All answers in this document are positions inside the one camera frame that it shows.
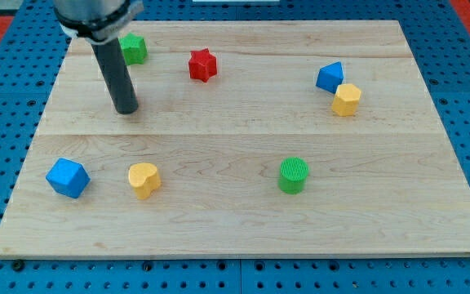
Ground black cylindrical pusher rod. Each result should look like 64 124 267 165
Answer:
91 38 139 114

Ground yellow heart block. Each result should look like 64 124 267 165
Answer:
128 163 162 199

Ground yellow hexagon block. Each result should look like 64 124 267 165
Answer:
331 83 362 117

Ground green cylinder block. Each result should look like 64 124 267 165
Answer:
277 157 309 194

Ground light wooden board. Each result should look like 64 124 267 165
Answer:
0 20 470 261

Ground red star block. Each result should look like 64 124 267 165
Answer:
188 48 217 82

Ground blue cube block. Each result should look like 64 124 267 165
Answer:
46 158 91 198

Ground green star block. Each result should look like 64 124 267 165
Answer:
119 33 148 65

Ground blue triangle block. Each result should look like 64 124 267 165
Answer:
315 61 344 94

